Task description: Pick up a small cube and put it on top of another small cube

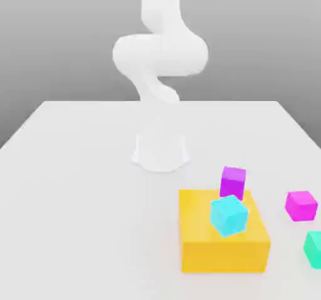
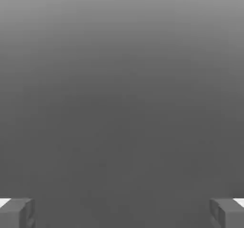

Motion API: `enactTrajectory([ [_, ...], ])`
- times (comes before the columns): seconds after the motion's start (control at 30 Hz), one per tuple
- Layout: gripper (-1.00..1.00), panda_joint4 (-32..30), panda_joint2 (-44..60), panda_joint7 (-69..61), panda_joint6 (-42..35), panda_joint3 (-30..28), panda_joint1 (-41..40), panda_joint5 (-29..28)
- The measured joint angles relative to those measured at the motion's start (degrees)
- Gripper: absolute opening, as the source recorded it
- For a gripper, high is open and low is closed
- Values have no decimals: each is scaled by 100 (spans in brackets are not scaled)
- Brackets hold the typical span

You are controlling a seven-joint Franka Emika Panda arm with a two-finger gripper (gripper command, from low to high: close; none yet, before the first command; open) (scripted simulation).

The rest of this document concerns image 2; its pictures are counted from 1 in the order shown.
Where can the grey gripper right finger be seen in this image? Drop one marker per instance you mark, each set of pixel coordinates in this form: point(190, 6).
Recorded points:
point(230, 214)

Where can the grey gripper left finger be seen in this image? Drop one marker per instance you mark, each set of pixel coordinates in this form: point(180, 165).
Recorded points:
point(13, 214)

